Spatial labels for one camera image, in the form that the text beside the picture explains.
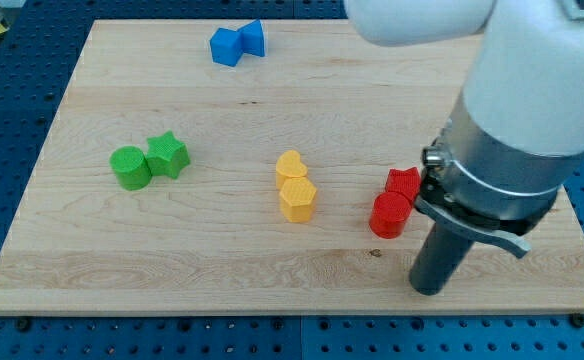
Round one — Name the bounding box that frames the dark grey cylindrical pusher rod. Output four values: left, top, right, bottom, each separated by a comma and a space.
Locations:
409, 223, 474, 296

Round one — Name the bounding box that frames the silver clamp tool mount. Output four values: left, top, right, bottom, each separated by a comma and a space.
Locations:
415, 95, 583, 258

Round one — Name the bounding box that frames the red cylinder block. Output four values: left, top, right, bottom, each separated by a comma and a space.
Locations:
369, 192, 412, 239

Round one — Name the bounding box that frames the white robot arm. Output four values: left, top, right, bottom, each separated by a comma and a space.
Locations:
344, 0, 584, 295

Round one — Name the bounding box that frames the yellow hexagon block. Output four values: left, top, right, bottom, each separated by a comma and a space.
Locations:
279, 177, 317, 223

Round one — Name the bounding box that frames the red pentagon block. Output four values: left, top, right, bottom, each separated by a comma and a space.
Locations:
384, 167, 421, 204

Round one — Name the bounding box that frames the yellow heart block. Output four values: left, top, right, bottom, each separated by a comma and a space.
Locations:
275, 150, 308, 189

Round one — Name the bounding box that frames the light wooden board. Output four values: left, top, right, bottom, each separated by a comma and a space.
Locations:
0, 20, 584, 317

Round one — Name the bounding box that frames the blue triangle block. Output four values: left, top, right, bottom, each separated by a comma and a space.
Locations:
238, 19, 266, 57

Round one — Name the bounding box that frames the green star block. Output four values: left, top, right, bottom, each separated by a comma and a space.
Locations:
146, 131, 190, 179

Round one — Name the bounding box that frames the blue cube block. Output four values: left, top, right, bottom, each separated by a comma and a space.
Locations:
209, 28, 243, 67

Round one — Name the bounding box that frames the green cylinder block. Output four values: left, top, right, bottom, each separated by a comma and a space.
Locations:
109, 146, 152, 191

